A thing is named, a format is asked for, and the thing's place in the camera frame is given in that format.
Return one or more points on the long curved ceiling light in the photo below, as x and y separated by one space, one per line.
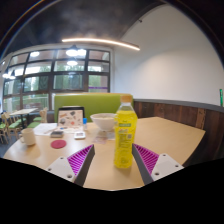
100 41

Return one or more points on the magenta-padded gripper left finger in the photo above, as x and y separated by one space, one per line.
80 160

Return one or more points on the small blue-capped bottle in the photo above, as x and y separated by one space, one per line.
85 125

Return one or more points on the white ribbed mug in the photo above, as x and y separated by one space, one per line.
28 136

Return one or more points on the wooden chairs with green seats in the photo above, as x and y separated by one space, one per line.
14 126

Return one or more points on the wooden dining table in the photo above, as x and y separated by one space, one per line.
22 111

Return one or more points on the small white device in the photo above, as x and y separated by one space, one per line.
80 135

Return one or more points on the green upholstered bench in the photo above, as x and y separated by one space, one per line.
93 103

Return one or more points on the yellow drink bottle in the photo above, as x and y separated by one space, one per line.
125 133

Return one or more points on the small dark grey box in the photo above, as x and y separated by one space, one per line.
56 134

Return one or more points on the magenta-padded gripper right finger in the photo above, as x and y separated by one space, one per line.
148 160

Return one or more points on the flat round red coaster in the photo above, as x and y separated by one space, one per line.
58 144

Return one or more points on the white paper sheet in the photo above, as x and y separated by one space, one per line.
45 128

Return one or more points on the white bowl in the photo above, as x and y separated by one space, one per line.
102 121

